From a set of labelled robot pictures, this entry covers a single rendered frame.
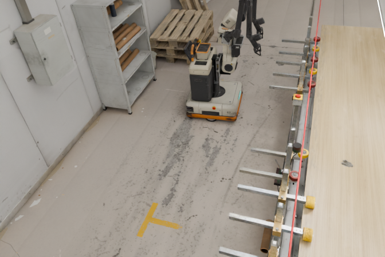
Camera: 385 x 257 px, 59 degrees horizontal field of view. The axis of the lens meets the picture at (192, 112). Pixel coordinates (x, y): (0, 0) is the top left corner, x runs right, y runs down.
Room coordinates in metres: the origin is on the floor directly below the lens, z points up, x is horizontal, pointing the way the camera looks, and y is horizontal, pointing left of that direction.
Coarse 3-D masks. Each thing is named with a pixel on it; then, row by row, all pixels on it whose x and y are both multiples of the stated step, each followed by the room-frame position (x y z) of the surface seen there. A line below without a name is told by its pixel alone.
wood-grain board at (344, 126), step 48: (336, 48) 3.43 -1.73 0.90; (384, 48) 3.32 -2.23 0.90; (336, 96) 2.54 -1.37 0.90; (384, 96) 2.46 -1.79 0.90; (336, 144) 1.92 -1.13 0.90; (384, 144) 1.86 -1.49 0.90; (336, 192) 1.46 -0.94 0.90; (384, 192) 1.42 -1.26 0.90; (336, 240) 1.10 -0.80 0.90; (384, 240) 1.07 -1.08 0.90
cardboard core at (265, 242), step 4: (268, 220) 1.83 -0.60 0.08; (272, 220) 1.82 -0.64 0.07; (264, 228) 1.76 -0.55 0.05; (268, 228) 1.74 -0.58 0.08; (264, 232) 1.71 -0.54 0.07; (268, 232) 1.70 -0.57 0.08; (264, 236) 1.67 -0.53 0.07; (268, 236) 1.66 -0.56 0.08; (264, 240) 1.63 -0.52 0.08; (268, 240) 1.63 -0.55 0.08; (264, 244) 1.59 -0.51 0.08; (268, 244) 1.59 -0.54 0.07; (260, 248) 1.57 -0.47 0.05; (264, 248) 1.56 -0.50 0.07; (268, 248) 1.56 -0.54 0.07; (264, 252) 1.56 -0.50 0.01
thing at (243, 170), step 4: (240, 168) 1.80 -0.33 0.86; (244, 168) 1.80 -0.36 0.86; (248, 168) 1.80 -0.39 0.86; (244, 172) 1.78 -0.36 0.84; (248, 172) 1.77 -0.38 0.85; (252, 172) 1.76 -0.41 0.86; (256, 172) 1.75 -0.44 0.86; (260, 172) 1.74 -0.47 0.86; (264, 172) 1.74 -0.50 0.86; (268, 172) 1.73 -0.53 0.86; (264, 176) 1.72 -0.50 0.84; (268, 176) 1.71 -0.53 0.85; (272, 176) 1.70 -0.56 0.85; (276, 176) 1.69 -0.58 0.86; (280, 176) 1.68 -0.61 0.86
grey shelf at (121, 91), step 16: (80, 0) 4.03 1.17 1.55; (96, 0) 3.97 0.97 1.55; (112, 0) 3.94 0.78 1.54; (128, 0) 4.66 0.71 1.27; (80, 16) 3.89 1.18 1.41; (96, 16) 3.81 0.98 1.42; (128, 16) 4.19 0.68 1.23; (144, 16) 4.57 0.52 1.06; (80, 32) 3.92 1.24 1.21; (96, 32) 3.83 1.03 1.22; (144, 32) 4.60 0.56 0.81; (96, 48) 3.86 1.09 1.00; (112, 48) 3.77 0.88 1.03; (144, 48) 4.62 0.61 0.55; (96, 64) 3.88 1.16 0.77; (112, 64) 3.79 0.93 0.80; (144, 64) 4.64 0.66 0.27; (96, 80) 3.91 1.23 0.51; (112, 80) 3.81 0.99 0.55; (128, 80) 4.43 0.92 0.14; (144, 80) 4.39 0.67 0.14; (112, 96) 3.84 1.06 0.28; (128, 96) 4.01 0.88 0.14; (128, 112) 3.77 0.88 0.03
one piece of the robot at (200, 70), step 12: (192, 48) 3.64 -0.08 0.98; (216, 48) 3.92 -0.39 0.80; (192, 60) 3.61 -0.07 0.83; (204, 60) 3.62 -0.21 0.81; (216, 60) 3.65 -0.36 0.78; (192, 72) 3.51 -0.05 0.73; (204, 72) 3.46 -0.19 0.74; (216, 72) 3.65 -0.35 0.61; (192, 84) 3.51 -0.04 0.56; (204, 84) 3.47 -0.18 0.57; (216, 84) 3.56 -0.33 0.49; (192, 96) 3.52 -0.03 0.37; (204, 96) 3.47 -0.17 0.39; (216, 96) 3.57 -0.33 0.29
